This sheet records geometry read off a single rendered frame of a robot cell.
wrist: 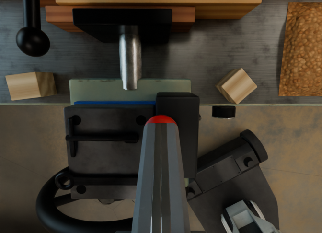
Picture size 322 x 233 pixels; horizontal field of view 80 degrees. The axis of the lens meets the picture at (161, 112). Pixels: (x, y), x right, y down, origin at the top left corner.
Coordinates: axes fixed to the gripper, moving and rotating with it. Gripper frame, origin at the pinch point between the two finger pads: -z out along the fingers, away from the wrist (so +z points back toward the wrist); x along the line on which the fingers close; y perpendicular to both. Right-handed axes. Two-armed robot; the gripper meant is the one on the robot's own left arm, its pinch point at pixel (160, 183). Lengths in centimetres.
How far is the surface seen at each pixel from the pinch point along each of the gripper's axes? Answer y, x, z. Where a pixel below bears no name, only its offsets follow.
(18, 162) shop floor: -98, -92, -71
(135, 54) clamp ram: -0.8, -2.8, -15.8
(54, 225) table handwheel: -22.1, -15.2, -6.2
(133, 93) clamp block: -4.5, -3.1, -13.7
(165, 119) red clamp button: -2.8, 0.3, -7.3
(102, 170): -8.9, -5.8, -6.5
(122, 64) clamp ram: -1.8, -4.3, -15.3
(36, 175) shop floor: -105, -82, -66
